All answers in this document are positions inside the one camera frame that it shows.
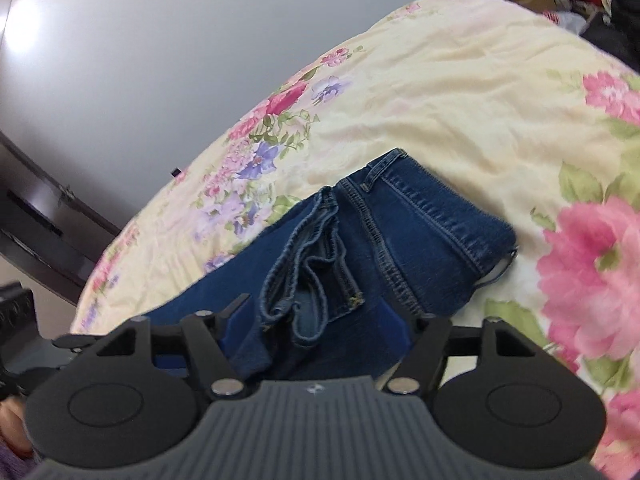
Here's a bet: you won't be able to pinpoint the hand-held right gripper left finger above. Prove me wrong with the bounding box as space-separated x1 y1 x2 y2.
92 293 252 401

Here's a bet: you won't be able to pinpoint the purple fuzzy clothing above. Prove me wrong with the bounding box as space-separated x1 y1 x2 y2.
0 451 38 480

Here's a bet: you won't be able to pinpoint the blue denim pants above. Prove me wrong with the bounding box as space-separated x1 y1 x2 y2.
141 148 519 382

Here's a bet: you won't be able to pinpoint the person's left hand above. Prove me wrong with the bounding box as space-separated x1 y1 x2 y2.
0 399 32 457

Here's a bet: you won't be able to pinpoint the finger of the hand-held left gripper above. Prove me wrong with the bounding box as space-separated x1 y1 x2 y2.
52 334 189 369

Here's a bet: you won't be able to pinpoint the pile of dark clothes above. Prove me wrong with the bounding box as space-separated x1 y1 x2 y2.
500 0 640 72

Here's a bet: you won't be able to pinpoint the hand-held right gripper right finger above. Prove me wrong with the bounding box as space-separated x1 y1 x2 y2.
376 302 539 399

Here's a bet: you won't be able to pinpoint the dark wooden door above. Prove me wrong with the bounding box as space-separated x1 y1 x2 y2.
0 130 137 307

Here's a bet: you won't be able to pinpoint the floral yellow quilt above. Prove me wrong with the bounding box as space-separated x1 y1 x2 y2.
70 0 640 480

